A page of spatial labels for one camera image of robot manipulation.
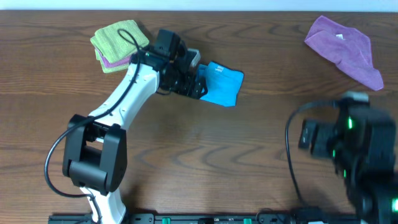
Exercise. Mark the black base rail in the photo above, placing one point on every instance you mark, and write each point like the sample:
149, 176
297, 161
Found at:
262, 218

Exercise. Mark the bottom green folded cloth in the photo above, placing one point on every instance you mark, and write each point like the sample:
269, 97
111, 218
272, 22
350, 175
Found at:
111, 70

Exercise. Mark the purple crumpled cloth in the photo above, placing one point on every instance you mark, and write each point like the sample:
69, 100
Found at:
346, 47

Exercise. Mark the purple folded cloth in stack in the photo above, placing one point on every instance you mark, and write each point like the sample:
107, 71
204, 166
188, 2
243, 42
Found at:
108, 64

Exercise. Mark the green folded cloth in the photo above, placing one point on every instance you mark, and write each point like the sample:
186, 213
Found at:
112, 46
111, 70

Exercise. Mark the top green folded cloth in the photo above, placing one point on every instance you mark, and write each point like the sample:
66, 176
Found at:
112, 46

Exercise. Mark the blue microfibre cloth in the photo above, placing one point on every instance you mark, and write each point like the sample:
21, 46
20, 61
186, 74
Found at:
223, 84

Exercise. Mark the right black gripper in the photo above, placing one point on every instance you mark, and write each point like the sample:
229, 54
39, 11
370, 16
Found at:
306, 134

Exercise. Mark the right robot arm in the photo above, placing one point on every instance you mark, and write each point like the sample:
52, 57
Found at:
374, 196

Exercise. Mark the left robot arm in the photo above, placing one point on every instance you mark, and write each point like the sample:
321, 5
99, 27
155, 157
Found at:
95, 156

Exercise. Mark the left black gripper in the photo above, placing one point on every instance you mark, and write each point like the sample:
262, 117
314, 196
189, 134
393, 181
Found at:
193, 86

